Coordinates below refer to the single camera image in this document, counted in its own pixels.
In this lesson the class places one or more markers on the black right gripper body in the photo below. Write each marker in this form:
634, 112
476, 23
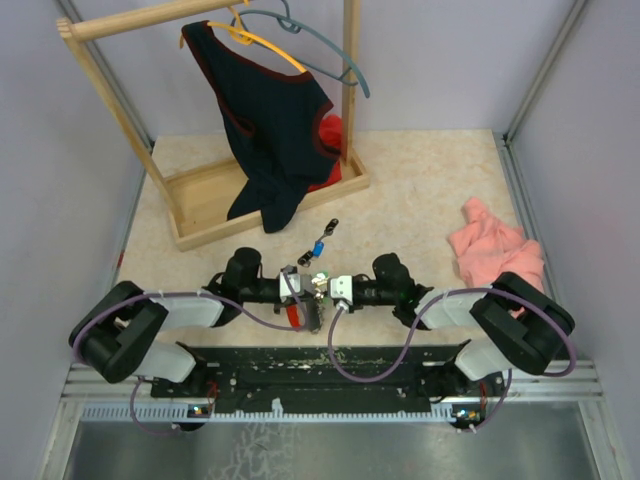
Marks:
372, 294

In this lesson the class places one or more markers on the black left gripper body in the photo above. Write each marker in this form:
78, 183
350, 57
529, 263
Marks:
262, 291

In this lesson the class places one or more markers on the red-handled metal key organizer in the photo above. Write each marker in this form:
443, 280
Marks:
307, 316

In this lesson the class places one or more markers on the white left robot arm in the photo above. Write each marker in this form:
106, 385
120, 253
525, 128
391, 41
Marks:
117, 338

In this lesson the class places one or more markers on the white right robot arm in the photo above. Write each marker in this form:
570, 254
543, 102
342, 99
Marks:
524, 329

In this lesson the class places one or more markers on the key with blue tag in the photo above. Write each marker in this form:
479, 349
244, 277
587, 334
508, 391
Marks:
317, 249

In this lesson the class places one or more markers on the wooden clothes rack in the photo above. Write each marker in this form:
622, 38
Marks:
181, 144

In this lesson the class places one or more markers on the pink cloth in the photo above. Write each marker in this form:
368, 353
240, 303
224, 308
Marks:
486, 247

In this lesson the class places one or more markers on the red cloth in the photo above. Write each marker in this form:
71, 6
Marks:
330, 133

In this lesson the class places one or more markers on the dark navy vest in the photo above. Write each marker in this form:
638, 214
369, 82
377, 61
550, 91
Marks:
272, 125

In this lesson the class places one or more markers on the grey-blue plastic hanger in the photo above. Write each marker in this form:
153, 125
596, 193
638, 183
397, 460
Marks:
323, 36

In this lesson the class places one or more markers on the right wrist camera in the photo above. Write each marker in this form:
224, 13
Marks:
340, 291

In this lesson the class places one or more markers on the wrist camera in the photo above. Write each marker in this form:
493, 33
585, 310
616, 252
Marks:
289, 284
340, 291

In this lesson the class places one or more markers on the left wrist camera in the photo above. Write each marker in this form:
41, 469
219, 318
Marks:
289, 284

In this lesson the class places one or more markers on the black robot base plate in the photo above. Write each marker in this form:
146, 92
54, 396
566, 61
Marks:
311, 380

